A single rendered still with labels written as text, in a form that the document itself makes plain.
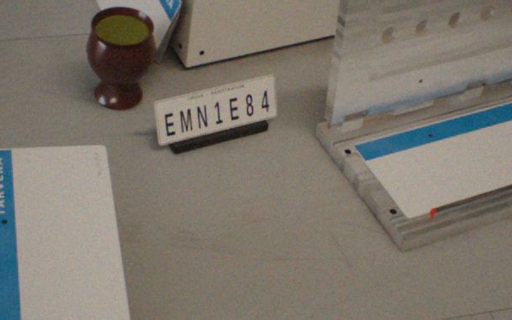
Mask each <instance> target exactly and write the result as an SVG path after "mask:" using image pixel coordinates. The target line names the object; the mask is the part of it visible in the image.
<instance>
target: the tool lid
mask: <svg viewBox="0 0 512 320"><path fill-rule="evenodd" d="M490 5H491V6H492V8H491V11H490V13H489V14H488V15H487V16H485V17H483V19H480V14H482V10H483V9H484V8H485V7H487V6H490ZM458 12H460V18H459V19H458V21H457V22H456V23H455V24H452V25H449V18H450V16H451V15H452V14H455V13H458ZM423 20H427V25H426V27H425V28H424V29H423V30H421V31H419V33H416V27H417V25H418V24H419V23H420V22H421V21H423ZM389 27H393V28H394V33H393V34H392V35H391V36H390V37H389V38H388V39H387V40H381V37H382V34H383V32H384V31H385V30H386V29H387V28H389ZM511 78H512V0H340V1H339V14H338V21H337V28H336V35H335V41H334V42H333V54H332V62H331V68H330V75H329V82H328V94H327V101H326V108H325V115H324V118H325V119H326V120H327V121H328V122H329V123H330V124H331V125H333V124H340V122H344V116H345V115H349V114H352V113H358V112H364V113H365V114H366V116H368V115H372V114H376V113H381V112H386V111H389V109H393V110H394V111H393V112H392V113H391V114H392V115H397V114H401V113H407V112H410V111H415V109H418V108H424V107H428V106H431V105H433V102H434V98H438V97H441V96H445V95H448V94H453V93H455V92H459V91H465V90H467V86H468V85H469V83H472V82H475V81H479V80H483V81H484V82H485V83H487V85H490V83H494V82H498V81H501V80H507V79H511ZM510 84H511V85H512V81H510Z"/></svg>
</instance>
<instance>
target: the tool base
mask: <svg viewBox="0 0 512 320"><path fill-rule="evenodd" d="M510 81H512V78H511V79H507V80H501V81H498V82H494V83H490V85H487V83H485V82H484V81H475V82H472V83H469V85H468V86H467V90H465V91H459V92H455V93H453V94H448V95H445V96H441V97H438V98H434V102H433V105H431V106H428V107H424V108H418V109H415V111H410V112H407V113H401V114H397V115H392V114H391V113H392V112H393V111H394V110H393V109H389V111H386V112H381V113H376V114H372V115H368V116H366V114H365V113H364V112H363V113H352V114H349V115H345V116H344V122H340V124H333V125H331V124H330V123H329V122H328V121H325V122H322V123H321V124H317V129H316V133H315V137H316V138H317V139H318V140H319V141H320V143H322V144H323V146H324V147H325V149H326V151H327V152H328V154H329V155H330V156H331V158H332V159H334V161H335V162H336V164H337V165H338V166H339V168H340V169H341V171H342V172H343V173H344V176H345V177H346V179H348V180H349V181H350V183H351V184H352V185H353V186H354V188H355V190H356V192H357V193H358V194H359V196H361V197H362V199H363V201H364V202H365V204H367V206H368V207H369V208H370V210H371V211H372V214H374V215H375V216H376V218H377V220H378V221H379V222H380V224H381V225H382V226H383V228H384V229H385V231H387V232H388V234H389V235H390V236H391V238H392V240H393V241H394V243H395V244H396V246H397V247H398V248H399V249H400V250H401V251H407V250H409V249H414V248H416V247H419V246H423V245H427V244H430V243H432V242H435V241H438V240H441V239H444V238H447V237H449V236H452V235H456V234H460V233H463V232H466V231H470V230H473V229H477V227H480V226H483V225H486V224H489V223H495V222H497V221H500V220H503V219H506V218H511V217H512V194H510V195H506V196H501V197H499V198H496V199H492V200H489V201H487V202H484V203H482V204H477V205H475V206H472V207H466V208H463V209H460V210H458V211H455V212H449V213H446V215H443V216H441V217H436V218H432V216H431V215H430V213H428V214H425V215H421V216H419V217H416V218H407V217H406V216H405V215H404V213H403V212H402V211H401V209H400V208H398V206H397V205H396V204H395V202H394V201H393V199H392V197H391V196H390V195H389V193H387V191H386V190H385V189H384V188H383V186H382V185H381V184H380V182H379V181H378V180H377V178H376V177H375V175H374V173H372V172H371V170H370V169H369V168H368V167H367V166H366V164H365V163H364V161H363V159H362V158H361V157H359V155H358V154H357V153H356V151H355V150H354V144H357V143H361V142H364V141H369V140H374V139H377V138H381V137H384V136H388V135H391V134H393V133H397V132H401V131H405V130H410V129H414V128H417V127H421V126H424V125H428V124H434V122H438V121H441V120H445V119H450V118H454V117H458V116H461V115H464V114H468V113H474V112H477V111H481V110H482V109H485V108H490V107H495V106H498V105H501V104H505V103H509V102H512V85H511V84H510ZM344 150H350V151H351V154H345V153H344ZM390 209H395V210H396V214H394V215H393V214H391V212H390Z"/></svg>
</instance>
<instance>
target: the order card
mask: <svg viewBox="0 0 512 320"><path fill-rule="evenodd" d="M154 108H155V116H157V132H158V140H159V144H160V145H165V144H169V143H173V142H176V141H183V140H187V139H190V138H195V137H198V136H201V135H204V134H209V133H212V132H216V131H220V130H226V129H230V128H234V127H238V126H241V125H246V124H249V123H252V122H256V121H260V120H263V119H270V118H274V117H277V115H278V114H277V101H276V88H275V76H274V75H273V74H272V75H267V76H263V77H260V78H255V79H251V80H243V81H240V82H236V83H231V84H227V85H224V86H221V87H216V88H212V89H209V90H204V91H198V92H192V93H189V94H185V95H180V96H176V97H173V98H169V99H165V100H161V101H158V102H154Z"/></svg>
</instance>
